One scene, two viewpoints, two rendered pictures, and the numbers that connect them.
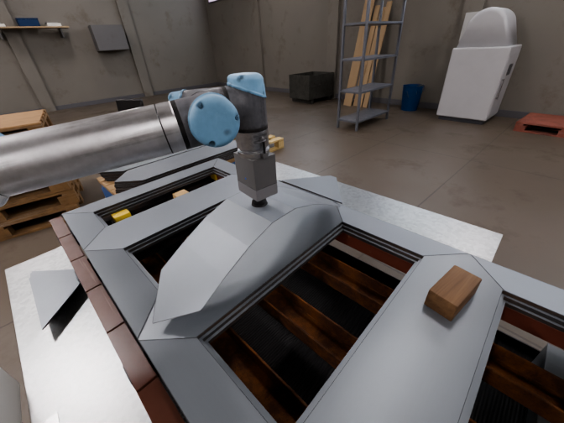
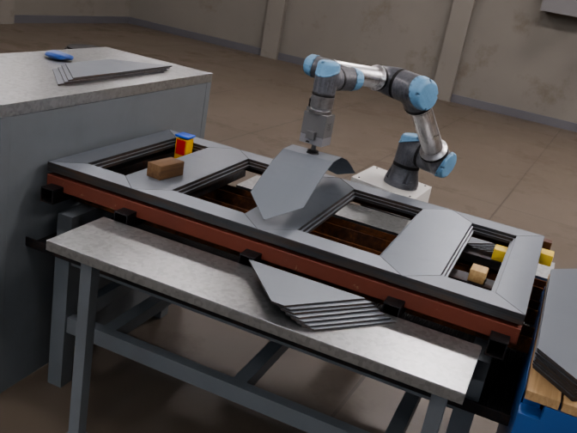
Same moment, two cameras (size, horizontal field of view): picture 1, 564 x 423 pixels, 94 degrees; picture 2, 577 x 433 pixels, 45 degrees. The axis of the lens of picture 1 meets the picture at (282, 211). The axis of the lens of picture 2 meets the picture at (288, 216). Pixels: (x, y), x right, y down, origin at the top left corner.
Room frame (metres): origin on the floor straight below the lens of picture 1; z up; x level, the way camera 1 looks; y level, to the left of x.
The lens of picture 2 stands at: (2.63, -0.98, 1.60)
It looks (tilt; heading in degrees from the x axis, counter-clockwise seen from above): 20 degrees down; 154
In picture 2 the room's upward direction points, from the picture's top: 10 degrees clockwise
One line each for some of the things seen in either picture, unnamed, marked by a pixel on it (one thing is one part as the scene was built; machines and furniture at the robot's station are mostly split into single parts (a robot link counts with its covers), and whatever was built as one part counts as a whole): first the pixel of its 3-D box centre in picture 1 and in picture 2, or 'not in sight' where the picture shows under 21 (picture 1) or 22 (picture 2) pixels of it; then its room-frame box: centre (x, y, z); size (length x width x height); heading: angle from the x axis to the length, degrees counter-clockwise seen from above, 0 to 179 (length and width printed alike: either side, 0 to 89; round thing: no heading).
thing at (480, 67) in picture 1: (481, 68); not in sight; (4.97, -3.54, 0.83); 0.84 x 0.71 x 1.65; 41
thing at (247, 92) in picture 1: (247, 102); (326, 78); (0.60, 0.06, 1.26); 0.09 x 0.08 x 0.11; 111
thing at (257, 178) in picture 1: (260, 169); (315, 125); (0.60, 0.05, 1.11); 0.10 x 0.09 x 0.16; 128
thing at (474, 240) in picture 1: (339, 200); (254, 295); (1.06, -0.27, 0.74); 1.20 x 0.26 x 0.03; 44
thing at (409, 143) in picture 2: not in sight; (412, 149); (0.18, 0.74, 0.94); 0.13 x 0.12 x 0.14; 21
